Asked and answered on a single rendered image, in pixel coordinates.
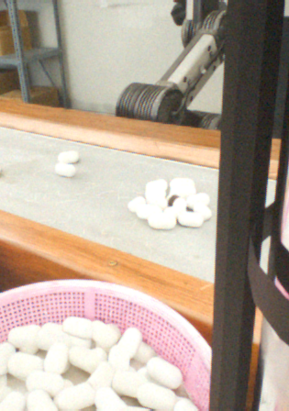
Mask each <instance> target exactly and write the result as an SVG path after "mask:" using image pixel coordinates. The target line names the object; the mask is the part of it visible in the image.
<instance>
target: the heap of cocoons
mask: <svg viewBox="0 0 289 411"><path fill-rule="evenodd" d="M0 344H1V343H0ZM155 353H156V352H155V351H154V349H153V348H152V347H151V346H150V345H148V344H146V343H144V342H142V334H141V332H140V330H139V329H137V328H129V329H127V330H126V331H125V333H124V334H123V335H121V331H120V330H119V328H118V327H117V325H114V324H107V325H106V324H105V323H103V322H102V321H94V322H92V321H91V320H90V319H86V318H79V317H67V318H66V319H65V320H64V322H63V324H62V325H59V324H55V323H51V322H49V323H46V324H44V325H43V326H42V327H40V326H39V325H36V324H32V325H27V326H26V327H21V328H13V329H12V330H11V331H10V332H9V334H8V341H7V342H5V343H4V342H3V344H1V345H0V411H199V410H198V409H197V406H195V405H194V402H193V399H192V398H193V397H191V396H190V394H191V393H190V394H189V393H188V391H187V390H186V389H185V387H184V385H183V383H184V382H182V381H183V376H182V373H181V371H180V370H179V369H178V368H177V367H175V366H173V365H172V364H171V363H169V362H167V361H165V360H164V359H163V358H160V357H159V356H160V355H159V356H158V355H157V353H156V354H155Z"/></svg>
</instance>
